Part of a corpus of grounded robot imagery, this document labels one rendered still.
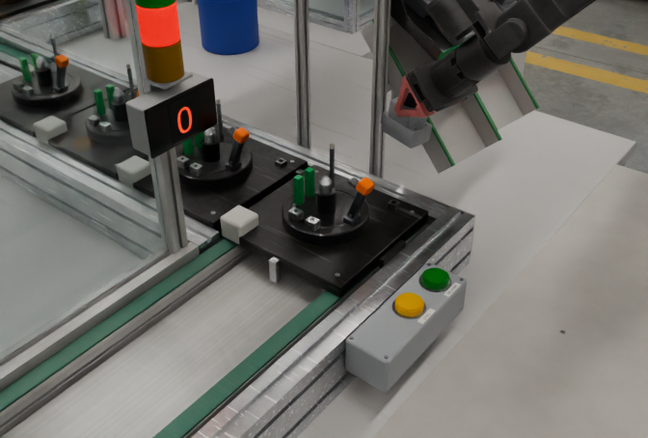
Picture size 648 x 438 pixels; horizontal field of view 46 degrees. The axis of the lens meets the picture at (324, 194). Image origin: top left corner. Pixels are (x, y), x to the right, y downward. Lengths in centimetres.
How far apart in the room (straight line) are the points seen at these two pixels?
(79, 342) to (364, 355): 39
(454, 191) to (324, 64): 64
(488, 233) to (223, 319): 53
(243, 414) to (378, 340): 21
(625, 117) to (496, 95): 233
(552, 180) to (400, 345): 66
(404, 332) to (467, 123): 48
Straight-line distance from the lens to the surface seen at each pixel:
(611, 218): 153
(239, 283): 121
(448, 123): 139
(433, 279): 113
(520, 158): 166
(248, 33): 209
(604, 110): 384
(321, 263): 116
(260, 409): 98
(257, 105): 183
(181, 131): 106
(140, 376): 110
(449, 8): 106
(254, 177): 135
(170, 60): 102
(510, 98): 154
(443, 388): 114
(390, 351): 104
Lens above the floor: 170
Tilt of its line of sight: 34 degrees down
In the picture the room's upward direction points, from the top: straight up
